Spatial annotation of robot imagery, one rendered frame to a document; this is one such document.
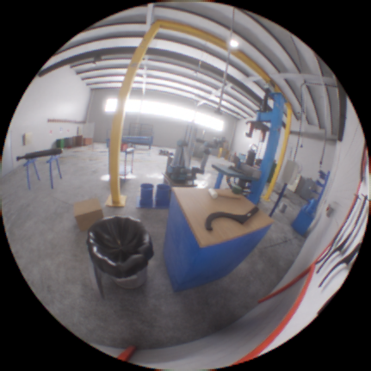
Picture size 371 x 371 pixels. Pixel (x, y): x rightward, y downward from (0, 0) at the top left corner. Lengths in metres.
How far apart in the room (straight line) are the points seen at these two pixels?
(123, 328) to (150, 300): 0.44
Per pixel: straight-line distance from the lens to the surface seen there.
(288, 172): 2.21
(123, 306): 1.36
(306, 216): 3.91
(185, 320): 1.35
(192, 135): 2.82
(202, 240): 0.53
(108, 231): 1.03
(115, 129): 2.00
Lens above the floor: 1.33
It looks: 22 degrees down
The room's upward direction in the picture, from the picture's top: 13 degrees clockwise
